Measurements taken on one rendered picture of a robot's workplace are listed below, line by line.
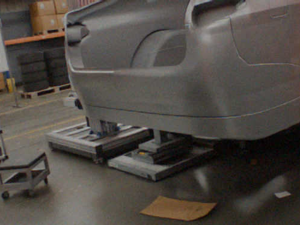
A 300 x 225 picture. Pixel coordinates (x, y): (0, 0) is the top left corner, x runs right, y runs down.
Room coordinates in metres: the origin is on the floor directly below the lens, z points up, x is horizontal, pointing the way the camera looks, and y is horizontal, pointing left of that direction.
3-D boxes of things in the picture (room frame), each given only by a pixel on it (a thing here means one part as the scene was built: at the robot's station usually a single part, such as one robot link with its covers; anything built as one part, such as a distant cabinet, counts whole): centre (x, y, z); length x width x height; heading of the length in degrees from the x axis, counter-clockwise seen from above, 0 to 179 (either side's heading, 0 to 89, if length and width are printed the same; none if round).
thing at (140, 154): (4.48, -0.05, 0.13); 0.50 x 0.36 x 0.10; 126
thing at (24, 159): (4.25, 1.34, 0.17); 0.43 x 0.36 x 0.34; 166
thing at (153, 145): (4.50, -0.08, 0.32); 0.40 x 0.30 x 0.28; 126
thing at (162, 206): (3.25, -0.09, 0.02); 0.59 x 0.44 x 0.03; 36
